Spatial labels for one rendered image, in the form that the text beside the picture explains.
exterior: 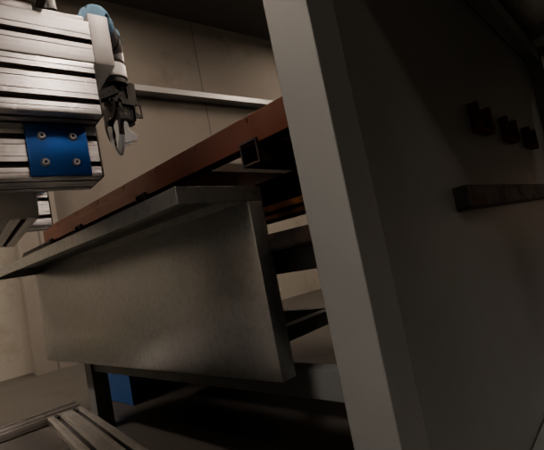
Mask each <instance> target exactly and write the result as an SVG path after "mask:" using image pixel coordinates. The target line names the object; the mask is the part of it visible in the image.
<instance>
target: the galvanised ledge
mask: <svg viewBox="0 0 544 450"><path fill-rule="evenodd" d="M247 201H262V196H261V190H260V186H208V187H172V188H170V189H168V190H166V191H164V192H162V193H160V194H158V195H156V196H153V197H151V198H148V199H147V200H145V201H143V202H141V203H139V204H135V205H133V206H131V207H130V208H128V209H126V210H124V211H122V212H118V213H116V214H115V215H113V216H111V217H109V218H106V219H104V220H102V221H100V222H98V223H96V224H93V225H91V226H89V227H87V228H85V229H83V230H81V231H78V232H76V233H74V234H72V235H70V236H68V237H65V238H63V239H61V240H59V241H57V242H55V243H53V244H51V245H49V246H46V247H44V248H42V249H40V250H37V251H36V252H34V253H32V254H29V255H27V256H25V257H22V258H21V259H19V260H17V261H15V262H12V263H9V264H7V265H5V266H4V267H2V268H0V279H12V278H18V277H24V276H30V275H36V274H39V273H41V272H44V271H49V270H52V269H53V268H56V267H59V266H62V265H65V264H67V263H72V262H75V261H77V260H79V259H82V258H85V257H88V256H90V255H93V254H98V253H100V252H103V251H105V250H108V249H111V248H114V247H116V246H121V245H123V244H126V243H129V242H131V241H134V240H137V239H140V238H144V237H146V236H149V235H152V234H155V233H157V232H160V231H163V230H166V229H169V228H172V227H175V226H178V225H181V224H183V223H186V222H189V221H193V220H195V219H198V218H201V217H204V216H206V215H209V214H212V213H216V212H219V211H221V210H224V209H227V208H230V207H232V206H235V205H238V204H242V203H245V202H247Z"/></svg>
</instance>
